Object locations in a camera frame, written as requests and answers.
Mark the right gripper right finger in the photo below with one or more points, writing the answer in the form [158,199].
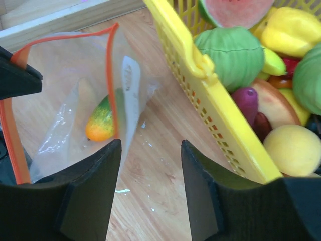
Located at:
[225,206]

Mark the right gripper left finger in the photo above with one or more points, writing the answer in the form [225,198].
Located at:
[72,204]

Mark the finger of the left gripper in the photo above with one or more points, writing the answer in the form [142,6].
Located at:
[16,81]

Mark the clear zip top bag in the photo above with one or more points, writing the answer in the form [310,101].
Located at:
[44,133]

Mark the green orange mango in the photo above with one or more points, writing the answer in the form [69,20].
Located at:
[100,126]

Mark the peach fruit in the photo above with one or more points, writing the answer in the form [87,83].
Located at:
[294,149]

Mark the purple sweet potato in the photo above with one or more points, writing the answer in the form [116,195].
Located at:
[246,100]

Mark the green cabbage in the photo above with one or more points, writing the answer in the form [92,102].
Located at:
[306,81]

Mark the yellow banana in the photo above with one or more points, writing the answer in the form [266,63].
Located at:
[273,65]

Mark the green guava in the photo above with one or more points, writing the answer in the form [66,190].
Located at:
[236,53]

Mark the yellow plastic basket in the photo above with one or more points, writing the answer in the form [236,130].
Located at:
[178,23]

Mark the yellow bell pepper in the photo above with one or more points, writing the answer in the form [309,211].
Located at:
[292,32]

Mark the watermelon slice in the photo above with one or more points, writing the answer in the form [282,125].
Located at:
[229,13]

